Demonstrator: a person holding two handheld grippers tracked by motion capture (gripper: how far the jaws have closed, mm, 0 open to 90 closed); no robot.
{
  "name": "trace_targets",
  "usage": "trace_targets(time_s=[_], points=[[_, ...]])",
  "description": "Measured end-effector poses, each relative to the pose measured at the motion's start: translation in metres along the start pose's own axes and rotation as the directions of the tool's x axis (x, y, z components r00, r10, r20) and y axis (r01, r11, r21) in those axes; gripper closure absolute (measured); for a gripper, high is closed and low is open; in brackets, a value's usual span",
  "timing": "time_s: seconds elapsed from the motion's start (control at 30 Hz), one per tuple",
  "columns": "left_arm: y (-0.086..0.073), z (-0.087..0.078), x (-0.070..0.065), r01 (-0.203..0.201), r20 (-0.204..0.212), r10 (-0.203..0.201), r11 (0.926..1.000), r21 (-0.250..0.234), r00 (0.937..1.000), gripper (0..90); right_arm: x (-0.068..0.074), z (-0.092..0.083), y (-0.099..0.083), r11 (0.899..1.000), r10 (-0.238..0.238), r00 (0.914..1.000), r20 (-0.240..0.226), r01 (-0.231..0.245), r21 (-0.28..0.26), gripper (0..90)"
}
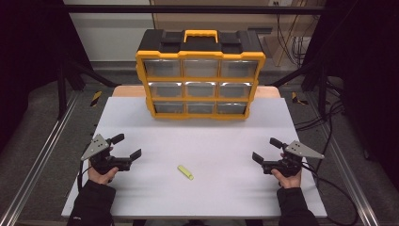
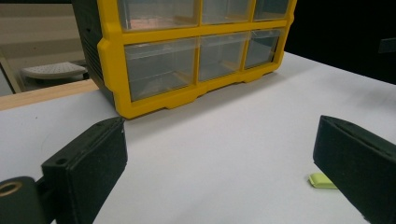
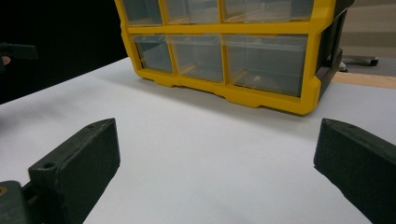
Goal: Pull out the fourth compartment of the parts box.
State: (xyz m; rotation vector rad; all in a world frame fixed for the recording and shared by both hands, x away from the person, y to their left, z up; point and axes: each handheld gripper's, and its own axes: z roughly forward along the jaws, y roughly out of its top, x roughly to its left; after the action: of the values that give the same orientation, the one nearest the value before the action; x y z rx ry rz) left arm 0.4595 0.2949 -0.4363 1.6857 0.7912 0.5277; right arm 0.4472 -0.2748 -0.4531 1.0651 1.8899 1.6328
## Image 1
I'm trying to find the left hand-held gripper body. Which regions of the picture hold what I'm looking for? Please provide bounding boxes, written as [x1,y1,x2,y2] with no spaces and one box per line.
[80,134,133,175]

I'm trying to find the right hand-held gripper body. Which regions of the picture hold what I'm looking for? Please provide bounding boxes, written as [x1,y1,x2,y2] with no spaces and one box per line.
[262,140,326,178]

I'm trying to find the yellow highlighter pen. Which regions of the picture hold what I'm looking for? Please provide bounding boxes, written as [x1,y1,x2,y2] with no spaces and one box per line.
[177,165,195,181]

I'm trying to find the clear plastic drawer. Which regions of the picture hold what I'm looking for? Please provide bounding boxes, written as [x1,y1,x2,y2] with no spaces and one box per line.
[148,81,184,99]

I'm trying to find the yellow black drawer organizer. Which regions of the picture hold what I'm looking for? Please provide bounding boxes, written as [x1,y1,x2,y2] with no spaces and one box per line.
[135,28,266,121]

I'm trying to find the person's right hand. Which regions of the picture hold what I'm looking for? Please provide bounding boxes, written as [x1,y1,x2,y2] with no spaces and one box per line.
[271,169,303,189]

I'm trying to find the person's left hand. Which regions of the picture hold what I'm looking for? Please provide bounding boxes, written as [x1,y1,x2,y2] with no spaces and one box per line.
[88,166,120,186]

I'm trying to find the yellow black striped tape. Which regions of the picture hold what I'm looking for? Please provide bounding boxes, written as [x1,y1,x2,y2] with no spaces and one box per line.
[291,91,310,106]
[89,90,104,107]

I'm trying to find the black curtain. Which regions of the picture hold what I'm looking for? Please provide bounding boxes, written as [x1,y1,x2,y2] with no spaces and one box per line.
[0,0,92,153]
[302,0,399,184]

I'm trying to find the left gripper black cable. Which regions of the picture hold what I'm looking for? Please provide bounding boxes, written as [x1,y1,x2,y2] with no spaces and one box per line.
[76,142,93,191]

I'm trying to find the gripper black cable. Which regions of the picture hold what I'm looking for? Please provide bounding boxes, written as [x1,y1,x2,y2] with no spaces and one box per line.
[76,142,93,191]
[300,162,359,226]

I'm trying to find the black floor cables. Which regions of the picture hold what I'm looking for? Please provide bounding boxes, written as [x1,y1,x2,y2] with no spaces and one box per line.
[295,99,344,132]

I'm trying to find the aluminium floor rail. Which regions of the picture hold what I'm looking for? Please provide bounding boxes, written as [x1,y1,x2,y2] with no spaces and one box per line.
[305,92,381,226]
[0,90,81,226]

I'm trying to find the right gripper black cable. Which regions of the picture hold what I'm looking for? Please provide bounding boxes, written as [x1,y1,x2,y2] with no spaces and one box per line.
[300,162,359,226]

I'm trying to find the black frame strut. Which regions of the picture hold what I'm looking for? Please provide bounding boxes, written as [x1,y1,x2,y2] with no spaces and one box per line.
[269,60,329,118]
[57,59,119,121]

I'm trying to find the hanging wall cables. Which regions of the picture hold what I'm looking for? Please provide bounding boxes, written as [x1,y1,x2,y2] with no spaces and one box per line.
[275,13,312,68]

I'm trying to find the black horizontal frame bar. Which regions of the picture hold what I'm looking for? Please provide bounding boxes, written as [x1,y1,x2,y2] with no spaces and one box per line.
[62,4,327,14]

